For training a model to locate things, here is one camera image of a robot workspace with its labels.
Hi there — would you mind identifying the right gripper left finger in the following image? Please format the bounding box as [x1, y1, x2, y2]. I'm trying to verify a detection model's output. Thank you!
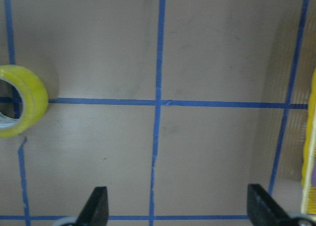
[53, 186, 110, 226]

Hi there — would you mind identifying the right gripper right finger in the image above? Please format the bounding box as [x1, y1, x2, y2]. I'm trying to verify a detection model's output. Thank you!
[247, 184, 316, 226]

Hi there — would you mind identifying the yellow tape roll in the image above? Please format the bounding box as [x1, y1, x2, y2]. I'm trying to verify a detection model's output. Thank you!
[0, 65, 48, 138]

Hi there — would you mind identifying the yellow plastic basket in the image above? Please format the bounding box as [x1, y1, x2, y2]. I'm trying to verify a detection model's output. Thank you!
[301, 73, 316, 217]

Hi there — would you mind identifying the purple foam block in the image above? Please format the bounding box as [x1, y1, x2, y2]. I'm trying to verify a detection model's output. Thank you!
[311, 158, 316, 187]

